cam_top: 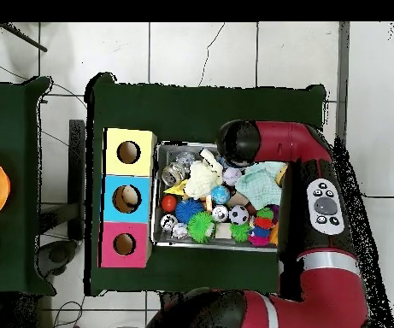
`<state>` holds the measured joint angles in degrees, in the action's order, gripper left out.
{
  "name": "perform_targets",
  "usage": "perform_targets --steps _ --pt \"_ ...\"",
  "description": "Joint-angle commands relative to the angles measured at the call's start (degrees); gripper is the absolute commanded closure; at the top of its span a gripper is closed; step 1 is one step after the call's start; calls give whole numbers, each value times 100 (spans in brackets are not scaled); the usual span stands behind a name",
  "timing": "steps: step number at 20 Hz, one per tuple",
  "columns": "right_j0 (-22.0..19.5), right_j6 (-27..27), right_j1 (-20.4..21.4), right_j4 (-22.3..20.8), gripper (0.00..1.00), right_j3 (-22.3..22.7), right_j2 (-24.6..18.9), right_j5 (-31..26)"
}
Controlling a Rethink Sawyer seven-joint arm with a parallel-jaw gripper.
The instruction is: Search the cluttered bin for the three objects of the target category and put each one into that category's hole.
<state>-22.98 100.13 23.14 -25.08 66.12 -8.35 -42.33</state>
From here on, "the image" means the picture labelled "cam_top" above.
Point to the cream yellow cloth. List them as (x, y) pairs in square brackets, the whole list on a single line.
[(201, 179)]

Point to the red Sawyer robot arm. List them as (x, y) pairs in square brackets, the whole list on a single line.
[(285, 141)]

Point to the wooden box with three holes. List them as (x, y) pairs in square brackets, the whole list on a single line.
[(142, 212)]

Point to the shallow mesh bin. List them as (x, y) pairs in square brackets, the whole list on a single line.
[(164, 239)]

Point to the blue globe ball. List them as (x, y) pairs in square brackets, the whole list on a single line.
[(221, 194)]

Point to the blue spiky ball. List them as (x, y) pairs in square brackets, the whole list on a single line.
[(188, 210)]

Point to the white baseball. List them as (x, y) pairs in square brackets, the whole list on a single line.
[(232, 176)]

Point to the red ball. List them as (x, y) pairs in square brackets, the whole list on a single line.
[(168, 204)]

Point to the silver drink can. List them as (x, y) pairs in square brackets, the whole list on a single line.
[(220, 213)]

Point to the green spiky ball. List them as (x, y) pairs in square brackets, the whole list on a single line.
[(200, 227)]

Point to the small soccer ball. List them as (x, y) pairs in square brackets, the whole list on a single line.
[(239, 215)]

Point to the mint green cloth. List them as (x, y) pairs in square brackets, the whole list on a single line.
[(259, 186)]

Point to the dark green table cloth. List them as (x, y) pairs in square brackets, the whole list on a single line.
[(183, 102), (5, 119)]

